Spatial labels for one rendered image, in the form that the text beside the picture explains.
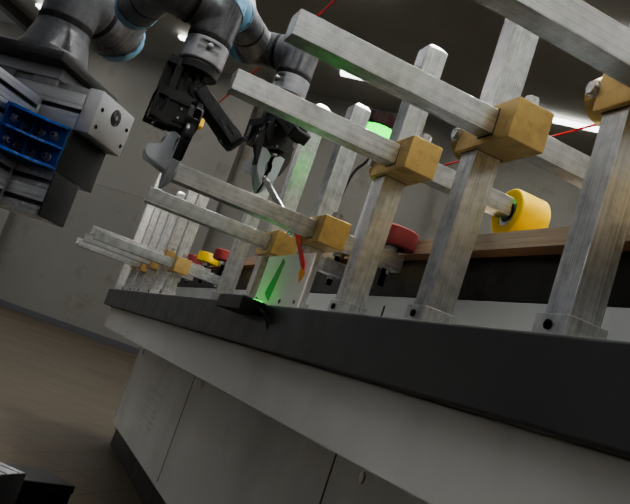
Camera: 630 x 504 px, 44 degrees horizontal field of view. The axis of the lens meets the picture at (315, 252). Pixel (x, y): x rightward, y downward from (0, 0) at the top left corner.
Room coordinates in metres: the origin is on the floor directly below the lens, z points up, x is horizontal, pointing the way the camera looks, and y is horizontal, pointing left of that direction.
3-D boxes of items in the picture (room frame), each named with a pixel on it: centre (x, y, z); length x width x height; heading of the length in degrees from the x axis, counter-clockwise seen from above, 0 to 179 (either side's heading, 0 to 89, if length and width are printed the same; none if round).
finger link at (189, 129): (1.24, 0.26, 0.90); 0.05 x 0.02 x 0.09; 19
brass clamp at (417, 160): (1.13, -0.08, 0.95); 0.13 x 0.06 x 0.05; 19
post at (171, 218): (3.05, 0.57, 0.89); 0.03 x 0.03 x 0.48; 19
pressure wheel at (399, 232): (1.40, -0.13, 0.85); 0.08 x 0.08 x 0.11
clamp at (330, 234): (1.37, 0.00, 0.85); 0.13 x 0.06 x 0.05; 19
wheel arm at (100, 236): (2.52, 0.46, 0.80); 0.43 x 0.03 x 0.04; 109
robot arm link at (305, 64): (1.58, 0.17, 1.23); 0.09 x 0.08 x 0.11; 72
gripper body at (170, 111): (1.25, 0.29, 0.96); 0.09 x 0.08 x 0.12; 109
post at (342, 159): (1.39, 0.01, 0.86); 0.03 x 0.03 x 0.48; 19
